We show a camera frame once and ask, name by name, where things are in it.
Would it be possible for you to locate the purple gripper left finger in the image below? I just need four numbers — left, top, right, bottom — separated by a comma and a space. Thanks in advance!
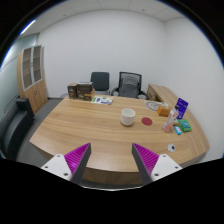
42, 143, 91, 184

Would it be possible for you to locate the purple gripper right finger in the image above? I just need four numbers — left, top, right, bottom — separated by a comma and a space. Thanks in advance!
132, 143, 182, 185

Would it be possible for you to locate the clear plastic water bottle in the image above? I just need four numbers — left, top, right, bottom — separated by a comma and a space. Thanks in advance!
162, 105, 179, 132

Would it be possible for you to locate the blue small packet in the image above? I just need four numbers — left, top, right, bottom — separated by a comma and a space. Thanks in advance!
174, 126, 182, 135

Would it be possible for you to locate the red round coaster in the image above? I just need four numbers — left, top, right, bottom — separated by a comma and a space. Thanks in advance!
142, 117, 153, 126

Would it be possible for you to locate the green small box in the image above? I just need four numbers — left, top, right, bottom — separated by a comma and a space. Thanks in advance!
178, 119, 192, 132

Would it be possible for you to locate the orange small box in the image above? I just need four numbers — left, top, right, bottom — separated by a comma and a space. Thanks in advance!
157, 105, 171, 117

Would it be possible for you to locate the wooden office desk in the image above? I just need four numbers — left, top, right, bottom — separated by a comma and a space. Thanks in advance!
30, 97, 210, 185

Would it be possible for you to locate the white ceramic mug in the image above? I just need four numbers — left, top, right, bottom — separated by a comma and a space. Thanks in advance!
120, 108, 136, 126

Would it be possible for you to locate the round white plate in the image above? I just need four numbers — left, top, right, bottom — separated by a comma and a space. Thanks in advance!
145, 102, 160, 111

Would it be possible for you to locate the purple standing card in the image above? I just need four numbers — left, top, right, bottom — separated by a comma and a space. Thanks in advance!
176, 98, 188, 119

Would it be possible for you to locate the white green brochure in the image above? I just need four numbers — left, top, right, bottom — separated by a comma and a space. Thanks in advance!
91, 96, 113, 105

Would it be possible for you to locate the black leather sofa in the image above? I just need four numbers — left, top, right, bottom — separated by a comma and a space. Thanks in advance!
0, 98, 35, 160

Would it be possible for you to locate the dark brown box stack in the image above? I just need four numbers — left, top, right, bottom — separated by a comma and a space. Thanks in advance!
77, 82, 95, 101

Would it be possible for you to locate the dark brown box left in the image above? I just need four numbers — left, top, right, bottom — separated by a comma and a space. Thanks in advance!
67, 83, 78, 99

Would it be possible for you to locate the black mesh office chair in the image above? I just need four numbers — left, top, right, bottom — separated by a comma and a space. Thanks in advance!
111, 72, 148, 98

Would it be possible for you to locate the dark grey office chair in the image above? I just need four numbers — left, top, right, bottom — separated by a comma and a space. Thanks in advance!
90, 72, 110, 94

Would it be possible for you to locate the wooden glass-door cabinet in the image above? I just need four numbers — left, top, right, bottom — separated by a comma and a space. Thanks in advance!
17, 45, 47, 113

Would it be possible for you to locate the white desk cable grommet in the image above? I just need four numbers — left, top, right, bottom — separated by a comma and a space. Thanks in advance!
168, 144, 176, 152

